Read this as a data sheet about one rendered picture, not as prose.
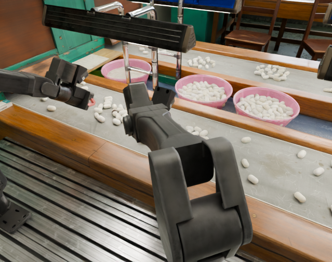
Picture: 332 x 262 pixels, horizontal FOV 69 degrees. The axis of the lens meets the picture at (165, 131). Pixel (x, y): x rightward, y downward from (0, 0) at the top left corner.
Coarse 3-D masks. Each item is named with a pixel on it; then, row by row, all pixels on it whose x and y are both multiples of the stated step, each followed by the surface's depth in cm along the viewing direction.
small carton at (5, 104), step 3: (6, 99) 100; (0, 102) 98; (3, 102) 98; (6, 102) 98; (9, 102) 99; (0, 105) 97; (3, 105) 97; (6, 105) 98; (9, 105) 99; (12, 105) 100; (0, 108) 96; (3, 108) 97; (6, 108) 98; (0, 111) 96
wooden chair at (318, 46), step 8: (320, 0) 239; (328, 0) 239; (312, 8) 244; (312, 16) 246; (320, 16) 247; (304, 32) 258; (304, 40) 257; (312, 40) 257; (320, 40) 258; (328, 40) 258; (304, 48) 257; (312, 48) 238; (320, 48) 239; (296, 56) 275; (312, 56) 239; (320, 56) 236
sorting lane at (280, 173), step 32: (96, 96) 111; (96, 128) 92; (224, 128) 92; (256, 160) 79; (288, 160) 79; (320, 160) 79; (256, 192) 69; (288, 192) 69; (320, 192) 69; (320, 224) 61
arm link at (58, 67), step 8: (56, 64) 72; (64, 64) 73; (72, 64) 74; (48, 72) 73; (56, 72) 72; (64, 72) 74; (72, 72) 75; (56, 80) 72; (64, 80) 74; (72, 80) 77; (40, 88) 67; (48, 88) 69; (56, 88) 71
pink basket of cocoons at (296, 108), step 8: (248, 88) 111; (256, 88) 112; (264, 88) 111; (240, 96) 110; (280, 96) 109; (288, 96) 105; (288, 104) 105; (296, 104) 101; (240, 112) 99; (296, 112) 98; (264, 120) 92; (272, 120) 91; (280, 120) 91; (288, 120) 92
